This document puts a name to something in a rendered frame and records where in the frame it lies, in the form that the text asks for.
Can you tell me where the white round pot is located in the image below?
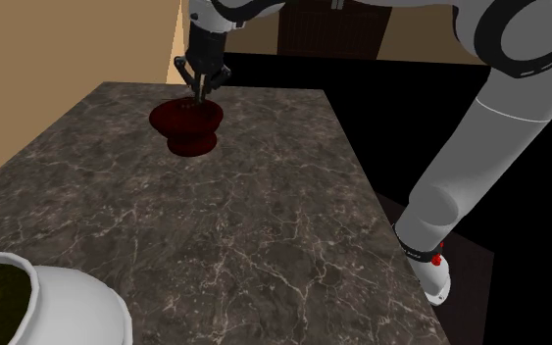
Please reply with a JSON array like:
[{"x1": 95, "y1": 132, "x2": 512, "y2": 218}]
[{"x1": 0, "y1": 250, "x2": 134, "y2": 345}]

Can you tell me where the dark brown door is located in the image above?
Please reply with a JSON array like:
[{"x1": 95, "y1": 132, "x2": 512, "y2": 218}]
[{"x1": 276, "y1": 0, "x2": 393, "y2": 61}]

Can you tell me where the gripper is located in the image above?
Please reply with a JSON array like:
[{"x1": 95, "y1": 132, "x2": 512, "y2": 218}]
[{"x1": 173, "y1": 22, "x2": 232, "y2": 103}]

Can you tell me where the dark red bowl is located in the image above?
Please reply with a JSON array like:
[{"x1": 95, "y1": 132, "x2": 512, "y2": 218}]
[{"x1": 148, "y1": 96, "x2": 226, "y2": 158}]

